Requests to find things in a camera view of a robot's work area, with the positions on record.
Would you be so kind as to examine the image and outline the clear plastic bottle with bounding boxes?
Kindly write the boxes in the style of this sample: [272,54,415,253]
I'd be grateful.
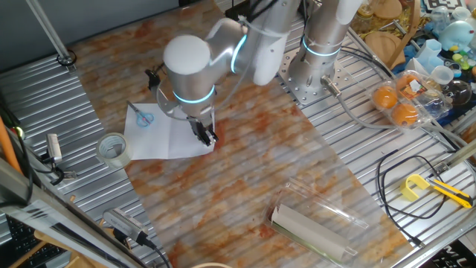
[431,5,451,27]

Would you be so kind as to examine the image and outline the silver camera on mount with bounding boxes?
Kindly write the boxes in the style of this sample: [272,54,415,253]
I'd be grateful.
[40,133,64,165]

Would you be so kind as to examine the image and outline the orange egg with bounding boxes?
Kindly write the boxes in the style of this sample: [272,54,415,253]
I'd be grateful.
[396,74,421,98]
[391,103,419,127]
[373,86,398,110]

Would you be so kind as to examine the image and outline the green yellow toy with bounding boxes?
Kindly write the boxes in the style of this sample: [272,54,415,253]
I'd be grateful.
[451,51,472,71]

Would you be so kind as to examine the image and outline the black keyboard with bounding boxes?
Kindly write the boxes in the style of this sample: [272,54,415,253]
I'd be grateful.
[5,215,70,268]

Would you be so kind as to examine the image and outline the clear tape roll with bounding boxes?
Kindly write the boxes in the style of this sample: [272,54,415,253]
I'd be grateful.
[95,132,134,169]

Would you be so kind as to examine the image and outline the grey metal beam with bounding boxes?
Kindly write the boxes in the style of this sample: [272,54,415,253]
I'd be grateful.
[0,158,149,268]

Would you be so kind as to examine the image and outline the thin black cable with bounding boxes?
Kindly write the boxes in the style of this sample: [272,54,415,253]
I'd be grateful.
[376,148,447,249]

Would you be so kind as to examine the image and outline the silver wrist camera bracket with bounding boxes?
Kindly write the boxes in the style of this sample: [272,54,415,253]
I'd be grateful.
[144,68,187,121]

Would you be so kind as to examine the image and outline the dark glass bowl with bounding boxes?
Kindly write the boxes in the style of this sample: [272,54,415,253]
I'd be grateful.
[442,79,473,107]

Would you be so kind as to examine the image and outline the metal tripod pole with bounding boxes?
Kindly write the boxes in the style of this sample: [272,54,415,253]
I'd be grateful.
[25,0,77,71]

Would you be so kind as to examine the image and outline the black power adapter cable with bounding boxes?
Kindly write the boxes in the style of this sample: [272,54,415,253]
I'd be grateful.
[135,230,172,268]

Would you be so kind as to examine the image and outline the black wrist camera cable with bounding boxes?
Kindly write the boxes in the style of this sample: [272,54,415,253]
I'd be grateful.
[237,0,280,22]

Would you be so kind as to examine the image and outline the yellow utility knife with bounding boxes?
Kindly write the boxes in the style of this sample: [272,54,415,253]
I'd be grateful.
[425,176,474,209]

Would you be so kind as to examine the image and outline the blue whale toy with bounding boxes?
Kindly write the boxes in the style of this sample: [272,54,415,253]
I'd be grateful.
[437,20,476,53]

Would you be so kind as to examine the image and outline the clear plastic box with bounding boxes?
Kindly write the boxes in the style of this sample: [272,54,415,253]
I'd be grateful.
[263,177,370,266]

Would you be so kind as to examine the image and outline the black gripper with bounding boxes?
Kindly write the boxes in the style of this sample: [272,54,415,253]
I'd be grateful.
[187,115,219,147]

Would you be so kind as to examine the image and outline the glass jar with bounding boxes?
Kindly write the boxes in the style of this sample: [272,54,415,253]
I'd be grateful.
[351,3,375,34]

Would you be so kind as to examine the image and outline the black white marker card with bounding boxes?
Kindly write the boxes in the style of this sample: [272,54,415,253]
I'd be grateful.
[423,0,468,14]

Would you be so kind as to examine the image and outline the pale blue hexagonal cup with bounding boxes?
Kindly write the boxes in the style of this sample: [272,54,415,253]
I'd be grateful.
[416,39,443,70]

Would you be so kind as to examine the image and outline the oranges in plastic tray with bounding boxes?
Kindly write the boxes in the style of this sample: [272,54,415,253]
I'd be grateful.
[370,69,454,131]

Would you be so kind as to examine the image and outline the yellow plastic hook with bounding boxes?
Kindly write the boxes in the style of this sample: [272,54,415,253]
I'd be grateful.
[399,173,431,202]

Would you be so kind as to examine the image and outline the white paper sheet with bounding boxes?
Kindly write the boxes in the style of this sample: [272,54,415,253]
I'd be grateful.
[123,102,216,162]

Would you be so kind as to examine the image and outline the orange pole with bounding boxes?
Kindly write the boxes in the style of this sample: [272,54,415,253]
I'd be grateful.
[0,115,23,176]

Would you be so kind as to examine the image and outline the white plastic cup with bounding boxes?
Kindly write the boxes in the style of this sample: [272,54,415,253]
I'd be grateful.
[431,66,454,86]

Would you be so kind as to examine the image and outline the black cable bundle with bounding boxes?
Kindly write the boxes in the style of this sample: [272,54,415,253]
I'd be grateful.
[340,43,396,80]

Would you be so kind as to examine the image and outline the beige round rim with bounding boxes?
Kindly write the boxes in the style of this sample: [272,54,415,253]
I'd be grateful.
[190,261,234,268]

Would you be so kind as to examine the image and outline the thick grey robot cable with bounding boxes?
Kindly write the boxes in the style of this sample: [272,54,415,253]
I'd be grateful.
[320,74,462,150]

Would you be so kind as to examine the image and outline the orange marbled table mat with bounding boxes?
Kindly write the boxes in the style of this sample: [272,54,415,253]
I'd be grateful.
[70,0,416,268]

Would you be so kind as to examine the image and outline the black printed sign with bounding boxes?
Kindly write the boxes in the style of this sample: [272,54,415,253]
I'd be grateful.
[419,240,476,268]

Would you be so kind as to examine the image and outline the aluminium profile bar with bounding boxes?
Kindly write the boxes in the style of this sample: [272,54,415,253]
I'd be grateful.
[433,138,476,176]

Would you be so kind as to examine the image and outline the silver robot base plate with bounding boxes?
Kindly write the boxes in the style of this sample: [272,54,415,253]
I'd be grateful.
[277,47,354,107]

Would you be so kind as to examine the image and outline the black cable with network plug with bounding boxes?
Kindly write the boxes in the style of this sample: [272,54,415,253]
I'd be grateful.
[33,150,79,187]

